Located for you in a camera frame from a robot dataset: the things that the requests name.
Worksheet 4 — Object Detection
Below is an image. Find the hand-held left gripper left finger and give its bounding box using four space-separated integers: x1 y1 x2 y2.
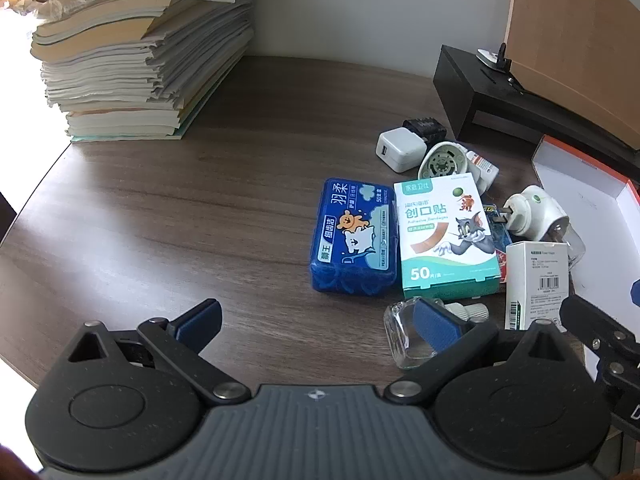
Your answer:
65 299 251 406

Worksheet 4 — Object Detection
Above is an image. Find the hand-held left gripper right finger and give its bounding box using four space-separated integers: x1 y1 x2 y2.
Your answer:
384 297 583 405

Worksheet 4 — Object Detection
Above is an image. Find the clear glass liquid bottle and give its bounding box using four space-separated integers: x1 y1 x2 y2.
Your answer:
384 297 488 371

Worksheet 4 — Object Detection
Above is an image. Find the small white product box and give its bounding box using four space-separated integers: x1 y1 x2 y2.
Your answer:
505 241 572 333

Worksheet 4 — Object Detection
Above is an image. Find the white green bandage box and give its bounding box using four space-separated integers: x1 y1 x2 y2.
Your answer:
393 172 502 299

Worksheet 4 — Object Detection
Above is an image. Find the blue card box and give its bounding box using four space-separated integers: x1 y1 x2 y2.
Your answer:
482 202 513 286

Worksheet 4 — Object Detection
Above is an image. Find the white cardboard box orange edge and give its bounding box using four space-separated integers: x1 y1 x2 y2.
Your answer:
531 135 640 383

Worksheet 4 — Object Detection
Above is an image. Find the blue dental floss box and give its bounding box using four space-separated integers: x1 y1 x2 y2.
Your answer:
310 177 399 297

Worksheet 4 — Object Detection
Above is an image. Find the white repellent heater with bottle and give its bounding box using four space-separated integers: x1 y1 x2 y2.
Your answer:
501 185 586 267

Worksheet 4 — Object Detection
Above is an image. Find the white plug-in repellent heater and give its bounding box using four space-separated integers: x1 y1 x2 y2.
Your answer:
417 141 481 195

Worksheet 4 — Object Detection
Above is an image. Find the small white bottle red label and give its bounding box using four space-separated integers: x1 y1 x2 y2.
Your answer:
467 149 500 193

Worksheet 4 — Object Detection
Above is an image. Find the white USB charger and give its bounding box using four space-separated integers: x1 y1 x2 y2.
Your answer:
376 128 427 172

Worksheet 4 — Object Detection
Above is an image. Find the black power adapter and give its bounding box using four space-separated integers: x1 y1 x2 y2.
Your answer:
402 116 447 147

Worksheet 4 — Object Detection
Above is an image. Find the black monitor riser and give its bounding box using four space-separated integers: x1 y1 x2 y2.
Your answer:
432 45 640 181

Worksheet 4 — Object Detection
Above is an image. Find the wooden-backed monitor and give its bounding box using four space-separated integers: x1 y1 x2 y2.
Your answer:
502 0 640 151

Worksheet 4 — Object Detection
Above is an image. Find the stack of books and papers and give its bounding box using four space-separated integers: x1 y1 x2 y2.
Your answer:
0 0 256 142

